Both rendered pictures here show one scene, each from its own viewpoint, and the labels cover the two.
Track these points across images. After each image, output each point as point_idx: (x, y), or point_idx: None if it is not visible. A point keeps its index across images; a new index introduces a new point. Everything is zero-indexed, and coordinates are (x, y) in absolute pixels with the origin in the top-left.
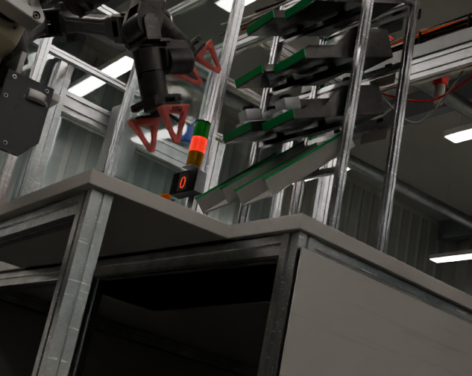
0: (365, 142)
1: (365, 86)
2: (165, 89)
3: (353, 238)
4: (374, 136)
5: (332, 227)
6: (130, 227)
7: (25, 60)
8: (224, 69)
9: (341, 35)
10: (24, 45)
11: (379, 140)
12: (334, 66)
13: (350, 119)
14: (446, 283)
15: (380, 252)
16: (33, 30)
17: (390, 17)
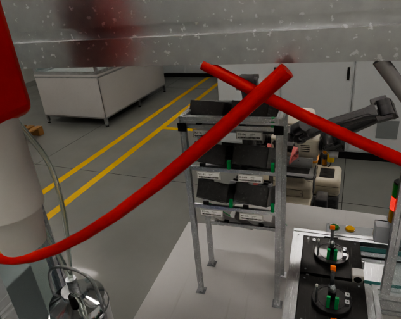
0: (218, 215)
1: (203, 178)
2: (241, 173)
3: (180, 237)
4: (211, 212)
5: (184, 230)
6: None
7: (325, 147)
8: None
9: (255, 125)
10: (324, 140)
11: (206, 215)
12: None
13: None
14: (157, 276)
15: (174, 247)
16: (351, 126)
17: (203, 123)
